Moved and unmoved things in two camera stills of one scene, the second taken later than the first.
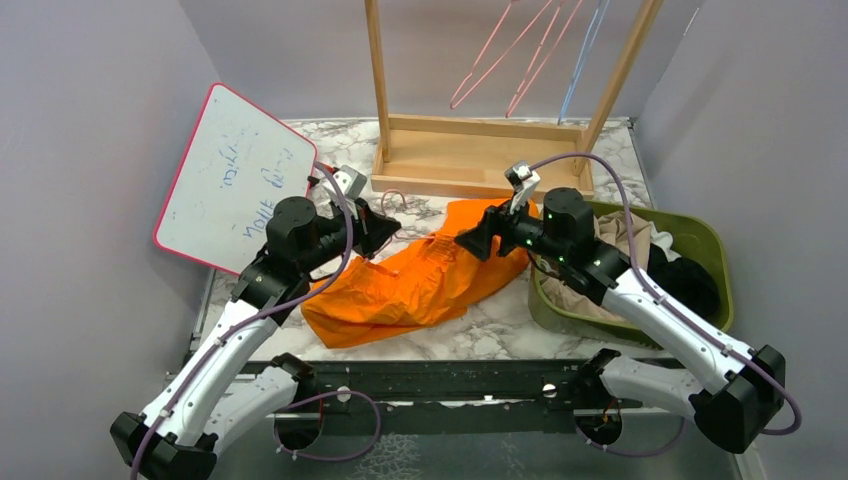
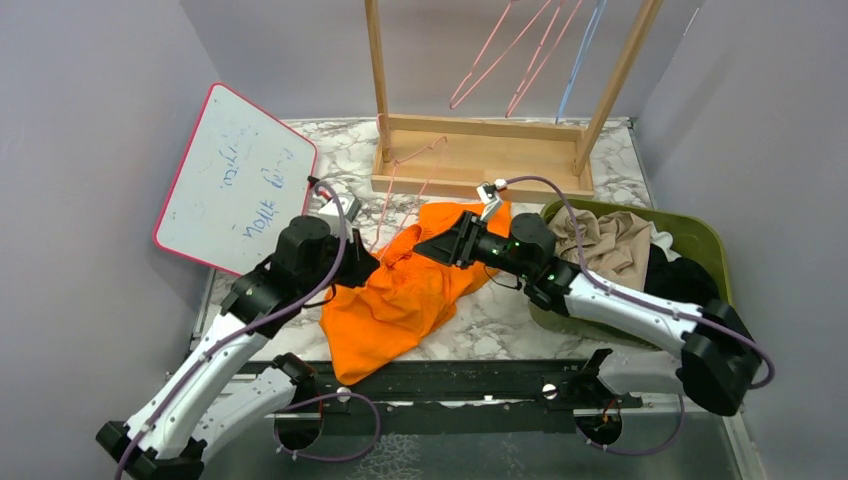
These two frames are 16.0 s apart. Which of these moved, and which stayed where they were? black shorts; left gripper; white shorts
Moved: left gripper
Stayed: white shorts; black shorts
